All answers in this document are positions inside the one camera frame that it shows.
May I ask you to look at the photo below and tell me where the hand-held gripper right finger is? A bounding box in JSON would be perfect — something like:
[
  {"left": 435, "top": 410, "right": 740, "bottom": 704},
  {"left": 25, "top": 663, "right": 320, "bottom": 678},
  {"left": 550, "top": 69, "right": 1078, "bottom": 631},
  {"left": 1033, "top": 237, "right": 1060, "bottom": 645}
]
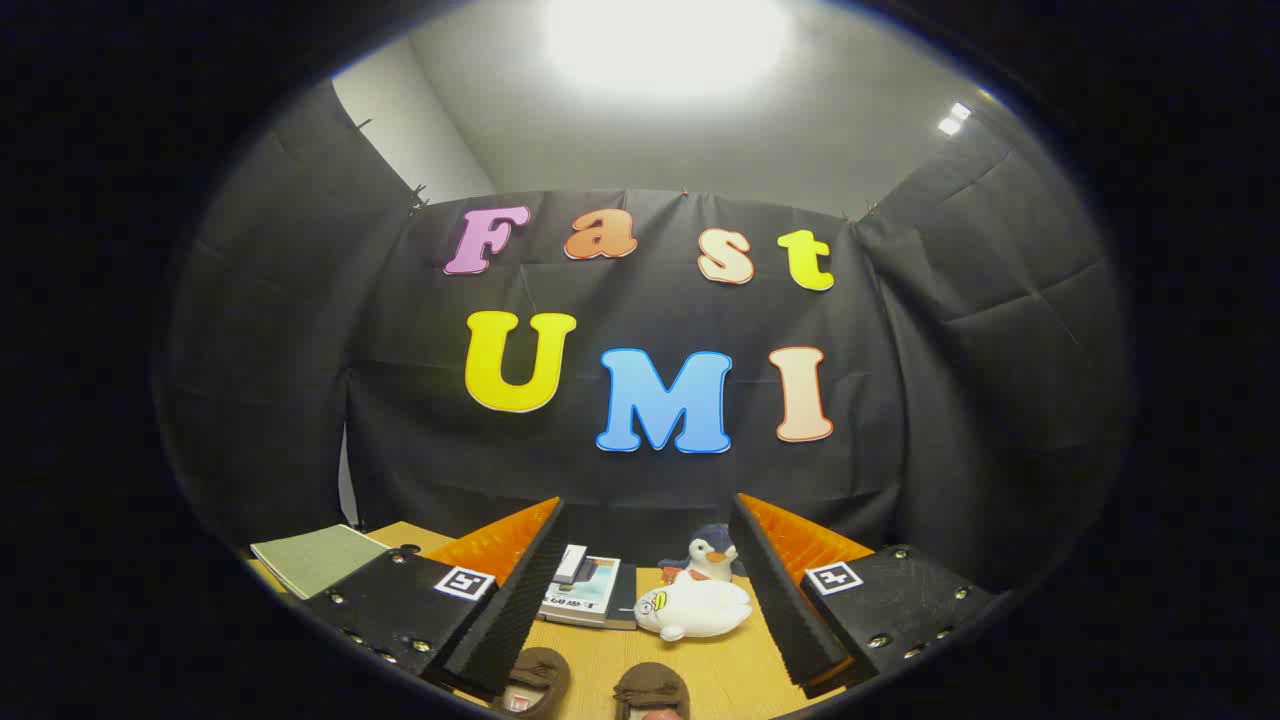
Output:
[{"left": 728, "top": 492, "right": 1001, "bottom": 699}]

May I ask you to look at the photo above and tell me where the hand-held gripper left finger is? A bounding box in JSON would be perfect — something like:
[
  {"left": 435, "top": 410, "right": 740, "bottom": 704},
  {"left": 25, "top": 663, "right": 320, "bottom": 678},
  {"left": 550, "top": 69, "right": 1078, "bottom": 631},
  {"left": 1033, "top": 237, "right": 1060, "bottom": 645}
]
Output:
[{"left": 300, "top": 497, "right": 568, "bottom": 699}]

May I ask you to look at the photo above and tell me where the brown fuzzy slipper shoe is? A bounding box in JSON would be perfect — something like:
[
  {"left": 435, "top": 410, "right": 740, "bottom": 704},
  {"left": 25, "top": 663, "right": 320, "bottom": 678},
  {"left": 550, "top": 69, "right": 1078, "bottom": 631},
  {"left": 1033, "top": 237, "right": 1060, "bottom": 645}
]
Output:
[
  {"left": 613, "top": 662, "right": 692, "bottom": 720},
  {"left": 490, "top": 647, "right": 572, "bottom": 717}
]

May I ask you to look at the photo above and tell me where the green fabric storage box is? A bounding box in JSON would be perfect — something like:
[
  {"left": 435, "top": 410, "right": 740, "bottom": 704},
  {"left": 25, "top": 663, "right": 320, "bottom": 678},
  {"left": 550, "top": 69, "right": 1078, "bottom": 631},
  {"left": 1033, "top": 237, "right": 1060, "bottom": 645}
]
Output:
[{"left": 250, "top": 524, "right": 391, "bottom": 601}]

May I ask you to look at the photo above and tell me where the white seal plush toy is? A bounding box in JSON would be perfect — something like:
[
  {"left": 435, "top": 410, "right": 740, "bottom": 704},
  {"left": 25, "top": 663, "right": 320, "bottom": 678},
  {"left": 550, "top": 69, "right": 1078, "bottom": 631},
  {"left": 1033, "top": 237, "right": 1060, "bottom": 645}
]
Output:
[{"left": 634, "top": 578, "right": 753, "bottom": 642}]

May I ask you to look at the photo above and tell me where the penguin plush toy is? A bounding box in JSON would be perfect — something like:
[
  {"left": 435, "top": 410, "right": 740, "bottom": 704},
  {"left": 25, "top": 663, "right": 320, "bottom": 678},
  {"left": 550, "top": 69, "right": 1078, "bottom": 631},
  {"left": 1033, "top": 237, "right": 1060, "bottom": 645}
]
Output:
[{"left": 658, "top": 523, "right": 746, "bottom": 584}]

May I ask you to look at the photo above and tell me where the black cover book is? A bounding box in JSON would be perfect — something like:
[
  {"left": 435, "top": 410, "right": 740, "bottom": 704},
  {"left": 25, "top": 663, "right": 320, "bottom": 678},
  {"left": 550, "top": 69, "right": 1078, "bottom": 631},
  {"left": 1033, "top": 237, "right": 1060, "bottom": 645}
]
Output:
[{"left": 605, "top": 563, "right": 639, "bottom": 631}]

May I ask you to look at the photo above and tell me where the large round ceiling light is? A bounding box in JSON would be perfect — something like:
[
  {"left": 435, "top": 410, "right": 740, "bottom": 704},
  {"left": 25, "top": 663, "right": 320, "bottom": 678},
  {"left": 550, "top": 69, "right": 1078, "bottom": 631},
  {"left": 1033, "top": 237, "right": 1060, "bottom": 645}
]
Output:
[{"left": 545, "top": 0, "right": 793, "bottom": 99}]

